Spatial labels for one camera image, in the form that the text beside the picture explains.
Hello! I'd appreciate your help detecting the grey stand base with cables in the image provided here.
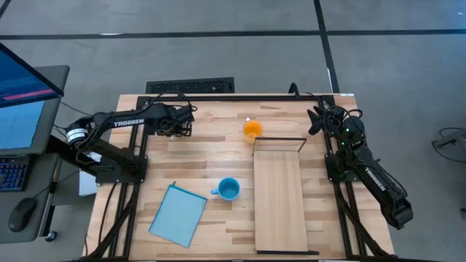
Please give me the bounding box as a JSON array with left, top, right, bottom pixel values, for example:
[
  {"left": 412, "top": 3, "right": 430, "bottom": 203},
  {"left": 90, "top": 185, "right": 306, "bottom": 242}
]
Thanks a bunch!
[{"left": 431, "top": 127, "right": 466, "bottom": 164}]

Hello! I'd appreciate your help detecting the grey side desk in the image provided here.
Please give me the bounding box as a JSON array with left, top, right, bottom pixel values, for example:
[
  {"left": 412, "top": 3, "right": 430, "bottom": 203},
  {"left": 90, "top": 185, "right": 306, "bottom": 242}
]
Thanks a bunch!
[{"left": 0, "top": 152, "right": 61, "bottom": 245}]

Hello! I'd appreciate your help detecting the wooden shelf with black legs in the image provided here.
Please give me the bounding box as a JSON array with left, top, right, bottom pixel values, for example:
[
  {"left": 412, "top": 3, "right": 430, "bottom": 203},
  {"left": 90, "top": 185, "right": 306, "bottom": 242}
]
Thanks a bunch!
[{"left": 252, "top": 137, "right": 320, "bottom": 255}]

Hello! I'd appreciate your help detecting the black computer mouse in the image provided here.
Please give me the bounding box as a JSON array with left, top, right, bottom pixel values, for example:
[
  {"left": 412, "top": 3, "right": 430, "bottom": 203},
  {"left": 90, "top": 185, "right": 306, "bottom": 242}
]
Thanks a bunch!
[{"left": 8, "top": 197, "right": 37, "bottom": 233}]

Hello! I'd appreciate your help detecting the light blue flat pouch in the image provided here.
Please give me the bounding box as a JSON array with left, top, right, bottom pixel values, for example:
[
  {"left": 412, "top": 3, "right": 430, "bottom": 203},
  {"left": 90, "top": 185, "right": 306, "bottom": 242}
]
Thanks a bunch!
[{"left": 148, "top": 180, "right": 208, "bottom": 249}]

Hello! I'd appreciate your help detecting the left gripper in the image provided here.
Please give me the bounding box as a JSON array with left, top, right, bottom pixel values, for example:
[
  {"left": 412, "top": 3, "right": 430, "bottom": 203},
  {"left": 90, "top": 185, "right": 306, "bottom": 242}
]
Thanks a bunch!
[{"left": 154, "top": 103, "right": 196, "bottom": 138}]

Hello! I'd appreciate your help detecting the black floor vent grate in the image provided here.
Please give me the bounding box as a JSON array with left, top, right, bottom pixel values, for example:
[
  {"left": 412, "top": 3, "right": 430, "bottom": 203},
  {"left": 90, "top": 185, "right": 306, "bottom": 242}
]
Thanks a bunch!
[{"left": 145, "top": 76, "right": 236, "bottom": 95}]

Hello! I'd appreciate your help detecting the black-framed computer monitor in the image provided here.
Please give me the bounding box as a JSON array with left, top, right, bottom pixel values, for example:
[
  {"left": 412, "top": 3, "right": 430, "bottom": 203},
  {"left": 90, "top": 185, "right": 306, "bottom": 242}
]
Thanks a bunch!
[{"left": 0, "top": 42, "right": 66, "bottom": 109}]

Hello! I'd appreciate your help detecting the yellow mug with white handle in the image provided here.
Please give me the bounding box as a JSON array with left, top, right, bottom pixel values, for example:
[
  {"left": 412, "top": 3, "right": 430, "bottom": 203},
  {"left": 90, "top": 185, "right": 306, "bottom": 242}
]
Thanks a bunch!
[{"left": 242, "top": 119, "right": 264, "bottom": 145}]

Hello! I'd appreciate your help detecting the grey-framed display screen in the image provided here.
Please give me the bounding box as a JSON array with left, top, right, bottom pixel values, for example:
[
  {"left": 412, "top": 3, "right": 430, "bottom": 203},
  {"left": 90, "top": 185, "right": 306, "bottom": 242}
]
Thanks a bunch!
[{"left": 0, "top": 65, "right": 71, "bottom": 157}]

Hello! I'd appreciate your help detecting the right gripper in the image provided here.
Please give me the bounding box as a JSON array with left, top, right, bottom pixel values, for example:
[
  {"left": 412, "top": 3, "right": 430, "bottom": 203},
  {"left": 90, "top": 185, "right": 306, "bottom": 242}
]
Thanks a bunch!
[{"left": 307, "top": 106, "right": 347, "bottom": 138}]

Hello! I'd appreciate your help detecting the white paper sheet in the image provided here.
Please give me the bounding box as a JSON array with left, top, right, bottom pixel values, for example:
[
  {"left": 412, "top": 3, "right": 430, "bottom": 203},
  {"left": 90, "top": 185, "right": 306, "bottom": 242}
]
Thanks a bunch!
[{"left": 79, "top": 152, "right": 100, "bottom": 197}]

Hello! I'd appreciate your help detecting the black keyboard with blue backlight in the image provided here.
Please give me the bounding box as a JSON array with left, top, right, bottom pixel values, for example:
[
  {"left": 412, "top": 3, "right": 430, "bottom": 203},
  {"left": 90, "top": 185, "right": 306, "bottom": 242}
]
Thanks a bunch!
[{"left": 0, "top": 156, "right": 30, "bottom": 193}]

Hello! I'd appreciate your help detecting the blue mug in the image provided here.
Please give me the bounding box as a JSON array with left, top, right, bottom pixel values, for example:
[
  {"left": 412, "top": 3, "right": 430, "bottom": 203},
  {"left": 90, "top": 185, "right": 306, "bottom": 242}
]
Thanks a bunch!
[{"left": 210, "top": 177, "right": 242, "bottom": 202}]

